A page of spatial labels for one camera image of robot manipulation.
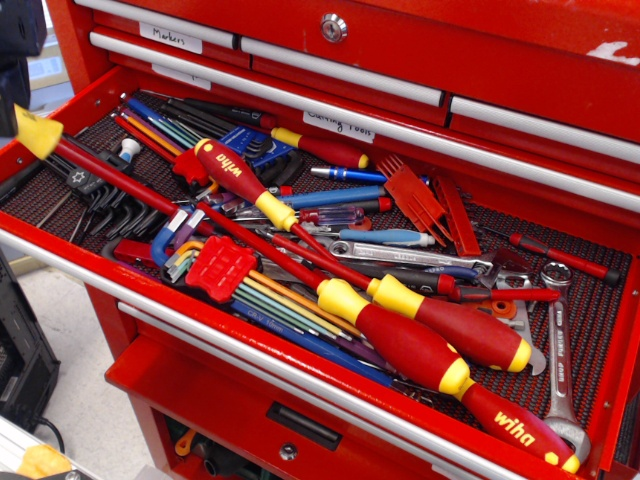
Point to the black torx key set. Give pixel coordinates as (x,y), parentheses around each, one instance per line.
(109,210)

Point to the large blue hex key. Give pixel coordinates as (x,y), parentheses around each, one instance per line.
(160,249)

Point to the silver combination wrench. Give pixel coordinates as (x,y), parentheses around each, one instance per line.
(561,416)

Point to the long red yellow Wiha screwdriver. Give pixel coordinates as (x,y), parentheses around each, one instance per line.
(420,354)

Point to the rainbow hex key set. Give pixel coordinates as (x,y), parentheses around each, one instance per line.
(224,271)
(175,143)

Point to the black red precision screwdriver back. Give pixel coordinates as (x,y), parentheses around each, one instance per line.
(244,115)

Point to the clear handle small screwdriver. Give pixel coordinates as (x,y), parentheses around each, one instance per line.
(323,216)

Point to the small red yellow screwdriver back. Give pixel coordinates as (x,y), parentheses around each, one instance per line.
(333,152)

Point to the silver drawer lock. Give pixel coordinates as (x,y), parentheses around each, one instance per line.
(333,28)

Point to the red yellow screwdriver lower middle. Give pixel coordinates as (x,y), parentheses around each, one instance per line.
(475,334)

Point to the rainbow hex key set back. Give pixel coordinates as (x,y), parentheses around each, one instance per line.
(175,143)

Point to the red yellow Wiha screwdriver centre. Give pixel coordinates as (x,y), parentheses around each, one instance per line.
(231,171)

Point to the rainbow hex key set front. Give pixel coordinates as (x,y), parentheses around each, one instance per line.
(224,271)

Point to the blue hex key holder set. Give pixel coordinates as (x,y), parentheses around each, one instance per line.
(274,162)

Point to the white markers label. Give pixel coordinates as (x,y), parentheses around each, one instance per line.
(170,37)

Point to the large red yellow screwdriver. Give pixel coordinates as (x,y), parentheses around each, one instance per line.
(43,137)

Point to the blue handled tool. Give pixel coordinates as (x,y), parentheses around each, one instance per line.
(330,197)

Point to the red metal tool chest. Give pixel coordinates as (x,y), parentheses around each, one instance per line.
(531,108)

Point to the black box on floor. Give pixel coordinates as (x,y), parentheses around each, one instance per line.
(29,368)

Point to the white cutting tools label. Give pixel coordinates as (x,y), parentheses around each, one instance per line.
(339,127)

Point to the thin red black screwdriver right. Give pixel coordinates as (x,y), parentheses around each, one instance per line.
(609,275)

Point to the blue metal pen tool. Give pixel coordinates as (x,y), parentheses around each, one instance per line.
(342,174)

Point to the light blue white tool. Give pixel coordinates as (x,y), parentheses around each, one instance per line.
(399,237)

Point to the thin red screwdriver shaft right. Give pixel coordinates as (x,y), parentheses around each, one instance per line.
(478,294)

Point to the red plastic comb holder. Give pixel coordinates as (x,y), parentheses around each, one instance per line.
(435,208)

